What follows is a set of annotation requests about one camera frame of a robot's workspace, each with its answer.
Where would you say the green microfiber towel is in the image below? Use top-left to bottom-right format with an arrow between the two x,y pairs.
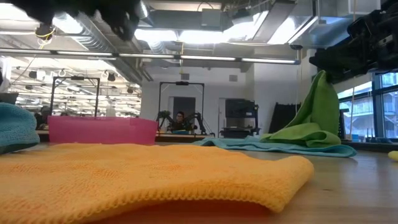
260,70 -> 342,148

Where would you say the black metal rig frame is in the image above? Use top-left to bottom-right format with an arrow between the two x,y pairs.
49,76 -> 101,118
158,81 -> 205,131

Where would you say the rolled teal microfiber towel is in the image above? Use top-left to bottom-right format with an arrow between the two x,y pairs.
0,102 -> 40,155

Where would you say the black curtain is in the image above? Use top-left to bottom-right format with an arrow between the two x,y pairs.
269,102 -> 301,134

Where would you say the flat teal microfiber towel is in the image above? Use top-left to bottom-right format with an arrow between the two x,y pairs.
192,136 -> 358,158

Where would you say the person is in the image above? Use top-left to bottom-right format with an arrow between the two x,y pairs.
169,111 -> 193,131

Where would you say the black perforated panel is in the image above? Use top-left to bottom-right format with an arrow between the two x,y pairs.
338,108 -> 346,139

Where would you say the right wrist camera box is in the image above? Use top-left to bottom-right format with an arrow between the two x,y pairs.
346,15 -> 374,40

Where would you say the orange microfiber towel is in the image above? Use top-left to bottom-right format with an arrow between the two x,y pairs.
0,142 -> 315,224

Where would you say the pink plastic basket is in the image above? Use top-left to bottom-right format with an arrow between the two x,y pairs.
48,116 -> 159,146

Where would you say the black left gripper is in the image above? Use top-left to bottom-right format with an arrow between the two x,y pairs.
11,0 -> 141,41

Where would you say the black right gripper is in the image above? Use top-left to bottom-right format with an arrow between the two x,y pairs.
309,0 -> 398,84

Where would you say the dark grey box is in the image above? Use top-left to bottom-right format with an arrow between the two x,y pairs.
0,92 -> 19,105

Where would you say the background wooden table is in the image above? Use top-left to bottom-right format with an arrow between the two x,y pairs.
35,129 -> 215,143

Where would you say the long ceiling light bar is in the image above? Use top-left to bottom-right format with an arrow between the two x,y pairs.
0,48 -> 302,65

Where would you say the black equipment cart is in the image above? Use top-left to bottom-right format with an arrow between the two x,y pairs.
220,98 -> 261,139

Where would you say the yellow ceiling cable reel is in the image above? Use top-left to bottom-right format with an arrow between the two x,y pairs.
34,24 -> 57,41

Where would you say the silver ventilation duct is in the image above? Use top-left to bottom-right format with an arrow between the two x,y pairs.
52,12 -> 153,83

